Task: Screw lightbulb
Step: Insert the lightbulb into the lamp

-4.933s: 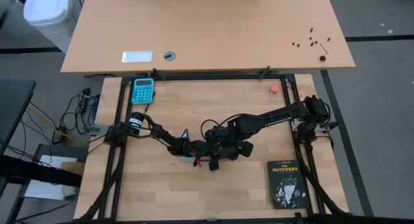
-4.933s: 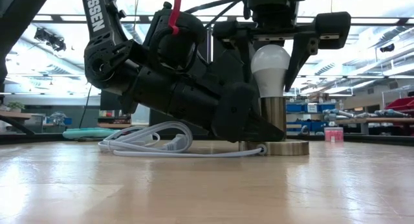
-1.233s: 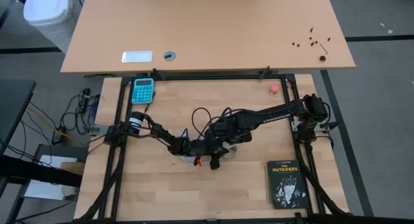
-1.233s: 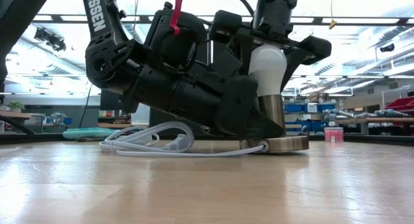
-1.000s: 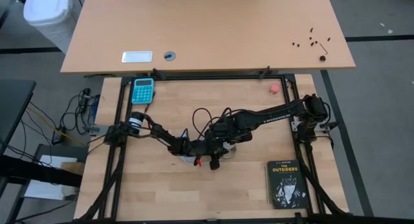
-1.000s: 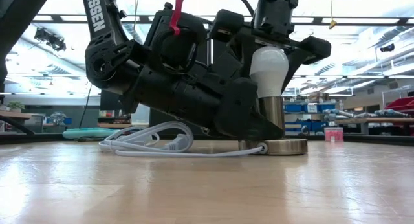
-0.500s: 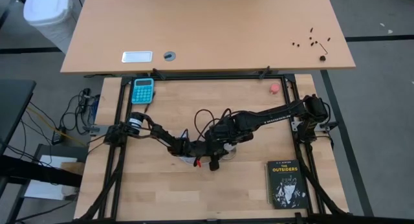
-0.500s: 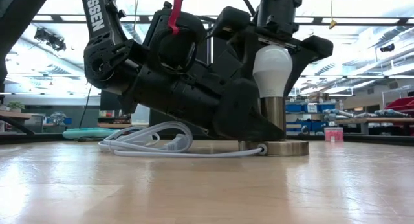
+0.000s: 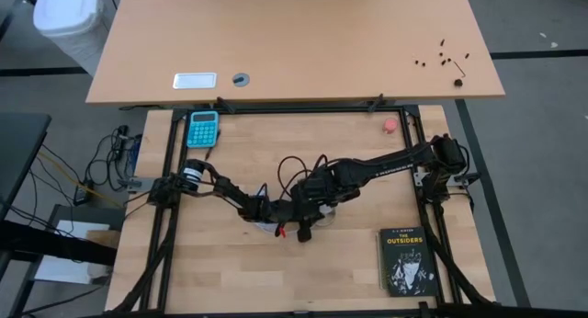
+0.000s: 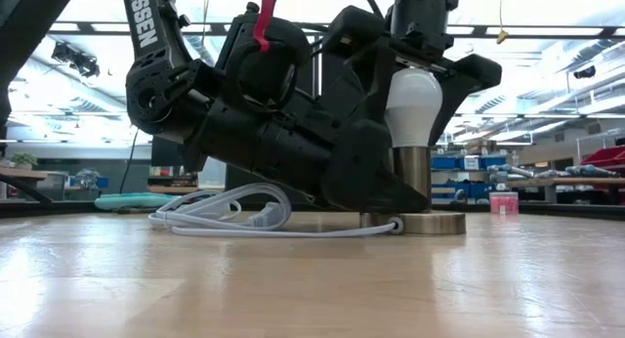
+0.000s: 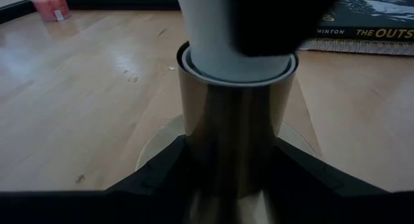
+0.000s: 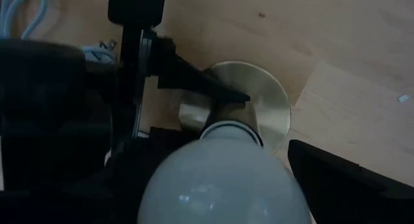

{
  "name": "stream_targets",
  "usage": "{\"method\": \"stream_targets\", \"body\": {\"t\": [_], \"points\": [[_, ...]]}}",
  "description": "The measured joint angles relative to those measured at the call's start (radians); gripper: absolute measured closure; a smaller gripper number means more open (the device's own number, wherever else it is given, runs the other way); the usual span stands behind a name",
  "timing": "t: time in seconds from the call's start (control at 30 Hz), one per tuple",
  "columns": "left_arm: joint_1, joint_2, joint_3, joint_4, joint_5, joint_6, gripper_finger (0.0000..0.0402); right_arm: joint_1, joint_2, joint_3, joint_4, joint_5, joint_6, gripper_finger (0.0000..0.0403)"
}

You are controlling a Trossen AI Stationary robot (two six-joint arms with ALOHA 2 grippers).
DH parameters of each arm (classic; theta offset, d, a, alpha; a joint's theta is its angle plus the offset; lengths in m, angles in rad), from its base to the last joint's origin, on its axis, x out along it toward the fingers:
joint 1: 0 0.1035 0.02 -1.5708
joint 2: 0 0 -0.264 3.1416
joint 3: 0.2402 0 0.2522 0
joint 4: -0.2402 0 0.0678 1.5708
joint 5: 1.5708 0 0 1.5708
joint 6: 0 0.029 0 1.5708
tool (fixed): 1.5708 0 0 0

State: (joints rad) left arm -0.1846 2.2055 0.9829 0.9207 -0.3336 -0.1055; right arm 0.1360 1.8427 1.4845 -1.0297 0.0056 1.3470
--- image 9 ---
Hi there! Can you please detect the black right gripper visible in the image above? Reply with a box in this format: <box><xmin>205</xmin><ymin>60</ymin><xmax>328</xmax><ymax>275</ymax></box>
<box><xmin>298</xmin><ymin>164</ymin><xmax>362</xmax><ymax>208</ymax></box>

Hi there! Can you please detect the black Outsiders book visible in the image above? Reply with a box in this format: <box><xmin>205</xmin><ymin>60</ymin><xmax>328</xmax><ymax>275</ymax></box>
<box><xmin>379</xmin><ymin>225</ymin><xmax>440</xmax><ymax>299</ymax></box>

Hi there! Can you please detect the teal calculator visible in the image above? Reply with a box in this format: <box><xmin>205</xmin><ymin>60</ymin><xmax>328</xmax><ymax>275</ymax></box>
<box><xmin>185</xmin><ymin>109</ymin><xmax>221</xmax><ymax>149</ymax></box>

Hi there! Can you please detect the beige wooden desk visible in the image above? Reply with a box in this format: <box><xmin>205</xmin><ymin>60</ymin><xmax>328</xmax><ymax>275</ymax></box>
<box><xmin>85</xmin><ymin>0</ymin><xmax>506</xmax><ymax>109</ymax></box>

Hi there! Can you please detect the silver rectangular desk plate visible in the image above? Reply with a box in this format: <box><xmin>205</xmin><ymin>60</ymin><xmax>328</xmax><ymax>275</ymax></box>
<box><xmin>172</xmin><ymin>72</ymin><xmax>218</xmax><ymax>91</ymax></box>

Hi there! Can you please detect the black power adapter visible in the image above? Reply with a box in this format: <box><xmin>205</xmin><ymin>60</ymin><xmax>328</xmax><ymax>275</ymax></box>
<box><xmin>73</xmin><ymin>183</ymin><xmax>93</xmax><ymax>207</ymax></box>

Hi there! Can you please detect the white board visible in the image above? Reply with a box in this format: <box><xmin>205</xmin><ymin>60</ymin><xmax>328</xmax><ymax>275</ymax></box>
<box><xmin>34</xmin><ymin>219</ymin><xmax>112</xmax><ymax>285</ymax></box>

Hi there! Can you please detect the black beam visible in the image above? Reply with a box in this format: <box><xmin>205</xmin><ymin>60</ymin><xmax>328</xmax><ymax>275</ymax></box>
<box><xmin>0</xmin><ymin>220</ymin><xmax>119</xmax><ymax>267</ymax></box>

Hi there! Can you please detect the black side table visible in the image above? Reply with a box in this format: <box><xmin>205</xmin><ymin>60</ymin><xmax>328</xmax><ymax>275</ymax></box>
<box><xmin>0</xmin><ymin>111</ymin><xmax>52</xmax><ymax>221</ymax></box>

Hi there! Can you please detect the white trash bin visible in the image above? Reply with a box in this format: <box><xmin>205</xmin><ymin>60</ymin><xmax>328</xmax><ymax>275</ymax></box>
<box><xmin>32</xmin><ymin>0</ymin><xmax>109</xmax><ymax>76</ymax></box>

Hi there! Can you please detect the white power cord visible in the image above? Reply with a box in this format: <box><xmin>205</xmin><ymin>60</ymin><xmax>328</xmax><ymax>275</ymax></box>
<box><xmin>251</xmin><ymin>219</ymin><xmax>279</xmax><ymax>235</ymax></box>

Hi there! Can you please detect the black camera cable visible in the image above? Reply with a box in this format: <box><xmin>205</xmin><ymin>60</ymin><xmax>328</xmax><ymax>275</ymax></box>
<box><xmin>276</xmin><ymin>154</ymin><xmax>322</xmax><ymax>202</ymax></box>

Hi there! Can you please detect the black aluminium table frame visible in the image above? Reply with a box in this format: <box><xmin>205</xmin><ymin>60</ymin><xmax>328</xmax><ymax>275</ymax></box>
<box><xmin>137</xmin><ymin>103</ymin><xmax>466</xmax><ymax>318</ymax></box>

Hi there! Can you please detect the black braided cable sleeve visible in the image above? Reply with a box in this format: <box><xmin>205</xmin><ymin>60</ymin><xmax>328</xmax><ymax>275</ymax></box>
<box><xmin>424</xmin><ymin>202</ymin><xmax>500</xmax><ymax>310</ymax></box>
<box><xmin>121</xmin><ymin>202</ymin><xmax>181</xmax><ymax>315</ymax></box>

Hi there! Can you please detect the black cable bundle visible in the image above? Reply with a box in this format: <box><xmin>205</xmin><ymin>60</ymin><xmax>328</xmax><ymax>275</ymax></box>
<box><xmin>85</xmin><ymin>123</ymin><xmax>144</xmax><ymax>190</ymax></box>

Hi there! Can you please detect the yellow floor cable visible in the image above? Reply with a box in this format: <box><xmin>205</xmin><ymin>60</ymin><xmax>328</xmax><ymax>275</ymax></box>
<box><xmin>39</xmin><ymin>150</ymin><xmax>123</xmax><ymax>208</ymax></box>

